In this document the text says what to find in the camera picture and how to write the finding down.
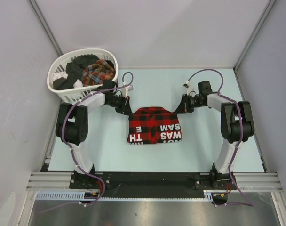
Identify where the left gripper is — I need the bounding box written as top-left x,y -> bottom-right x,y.
105,94 -> 133,116

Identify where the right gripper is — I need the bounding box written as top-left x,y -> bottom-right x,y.
174,93 -> 204,114

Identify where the red black plaid shirt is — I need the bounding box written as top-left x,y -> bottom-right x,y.
127,107 -> 182,145

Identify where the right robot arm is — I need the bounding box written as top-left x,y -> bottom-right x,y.
175,81 -> 254,189

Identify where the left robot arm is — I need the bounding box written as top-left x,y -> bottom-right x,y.
56,80 -> 133,188

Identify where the multicolour plaid shirt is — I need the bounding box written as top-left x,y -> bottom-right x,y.
82,60 -> 116,86

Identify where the white garment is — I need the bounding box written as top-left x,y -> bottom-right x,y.
52,72 -> 83,90

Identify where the white laundry basket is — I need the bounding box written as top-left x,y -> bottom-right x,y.
47,48 -> 118,104

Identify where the dark grey garment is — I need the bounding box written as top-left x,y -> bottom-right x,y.
65,55 -> 99,82

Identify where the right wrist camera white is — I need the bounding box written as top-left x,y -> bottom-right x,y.
183,81 -> 196,96

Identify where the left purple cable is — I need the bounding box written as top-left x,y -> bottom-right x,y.
39,72 -> 134,212

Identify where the right aluminium corner post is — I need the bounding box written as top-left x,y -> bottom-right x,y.
232,0 -> 277,71

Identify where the aluminium corner post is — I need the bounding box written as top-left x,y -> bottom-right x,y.
232,0 -> 277,71
27,0 -> 63,57

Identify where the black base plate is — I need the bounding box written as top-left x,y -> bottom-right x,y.
69,171 -> 238,203

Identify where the aluminium frame rail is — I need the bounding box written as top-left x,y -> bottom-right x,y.
27,172 -> 283,192

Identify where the white cable duct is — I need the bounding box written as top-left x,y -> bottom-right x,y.
35,191 -> 213,202

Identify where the left aluminium corner post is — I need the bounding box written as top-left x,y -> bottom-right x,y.
27,0 -> 63,57

